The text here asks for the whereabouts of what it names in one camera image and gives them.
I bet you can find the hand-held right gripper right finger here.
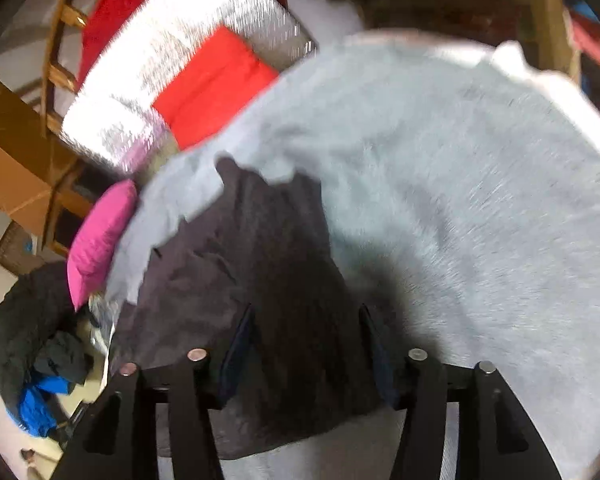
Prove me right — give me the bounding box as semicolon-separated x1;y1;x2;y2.
357;304;563;480

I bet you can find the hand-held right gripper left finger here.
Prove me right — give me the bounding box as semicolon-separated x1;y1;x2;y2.
50;302;257;480

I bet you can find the dark purple quilted jacket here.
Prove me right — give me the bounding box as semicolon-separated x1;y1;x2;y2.
107;156;416;461

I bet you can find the red clothes pile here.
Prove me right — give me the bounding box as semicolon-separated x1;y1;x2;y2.
565;5;600;76

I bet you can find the crinkled silver foil sheet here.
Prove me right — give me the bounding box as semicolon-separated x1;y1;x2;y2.
85;295;117;361

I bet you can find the pink pillow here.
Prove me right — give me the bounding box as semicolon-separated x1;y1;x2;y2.
66;179;140;311

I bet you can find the grey blanket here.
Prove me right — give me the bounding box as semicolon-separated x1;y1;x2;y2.
105;30;600;480

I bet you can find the blue jacket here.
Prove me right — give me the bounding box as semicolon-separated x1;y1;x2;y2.
17;375;73;438

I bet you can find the black coat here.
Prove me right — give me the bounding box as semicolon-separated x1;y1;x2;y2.
0;260;96;413

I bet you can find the red pillow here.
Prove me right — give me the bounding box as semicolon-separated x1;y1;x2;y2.
151;26;281;151

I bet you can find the wooden column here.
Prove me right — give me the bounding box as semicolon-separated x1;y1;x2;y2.
0;67;96;256

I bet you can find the silver foil insulation mat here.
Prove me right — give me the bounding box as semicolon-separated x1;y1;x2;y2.
60;0;317;176

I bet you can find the red blanket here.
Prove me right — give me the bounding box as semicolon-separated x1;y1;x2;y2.
77;0;188;86

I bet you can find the wooden stair railing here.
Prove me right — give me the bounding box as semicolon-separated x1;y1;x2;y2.
40;0;121;136

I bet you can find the wooden table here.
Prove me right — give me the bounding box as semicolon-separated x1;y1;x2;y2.
510;0;581;81

